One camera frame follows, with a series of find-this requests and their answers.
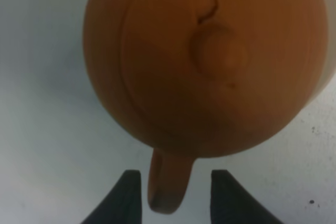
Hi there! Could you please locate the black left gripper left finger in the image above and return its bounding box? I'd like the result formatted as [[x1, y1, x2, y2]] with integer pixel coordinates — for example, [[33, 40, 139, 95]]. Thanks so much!
[[82, 170, 142, 224]]

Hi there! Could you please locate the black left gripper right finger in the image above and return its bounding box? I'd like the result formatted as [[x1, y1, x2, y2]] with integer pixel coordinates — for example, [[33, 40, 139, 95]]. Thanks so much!
[[210, 170, 281, 224]]

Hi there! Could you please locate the brown round teapot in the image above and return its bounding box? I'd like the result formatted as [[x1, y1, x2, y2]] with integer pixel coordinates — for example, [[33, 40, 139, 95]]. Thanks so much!
[[83, 0, 328, 214]]

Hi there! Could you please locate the beige round teapot saucer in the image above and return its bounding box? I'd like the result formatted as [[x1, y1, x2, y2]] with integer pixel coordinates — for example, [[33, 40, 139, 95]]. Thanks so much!
[[307, 48, 336, 106]]

